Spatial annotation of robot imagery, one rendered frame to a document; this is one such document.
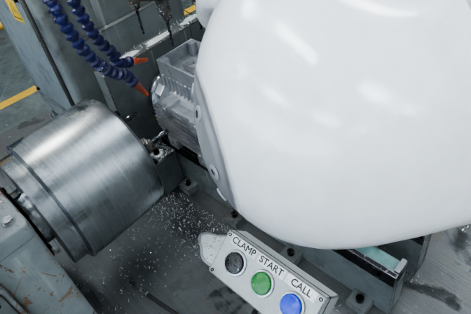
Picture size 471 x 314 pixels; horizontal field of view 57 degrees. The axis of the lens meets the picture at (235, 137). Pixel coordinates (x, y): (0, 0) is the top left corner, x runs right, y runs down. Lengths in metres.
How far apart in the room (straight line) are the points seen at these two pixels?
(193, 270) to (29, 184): 0.39
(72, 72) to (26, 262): 0.47
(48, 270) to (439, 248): 0.73
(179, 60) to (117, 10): 0.20
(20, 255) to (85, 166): 0.16
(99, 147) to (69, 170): 0.06
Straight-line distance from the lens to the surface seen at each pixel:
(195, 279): 0.95
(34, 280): 0.76
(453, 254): 1.00
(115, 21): 1.07
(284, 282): 0.61
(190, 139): 0.90
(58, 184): 0.74
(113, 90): 0.95
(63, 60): 1.02
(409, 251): 0.90
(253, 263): 0.63
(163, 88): 0.94
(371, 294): 0.88
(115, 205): 0.77
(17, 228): 0.68
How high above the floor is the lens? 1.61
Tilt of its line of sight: 42 degrees down
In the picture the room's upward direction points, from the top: 10 degrees counter-clockwise
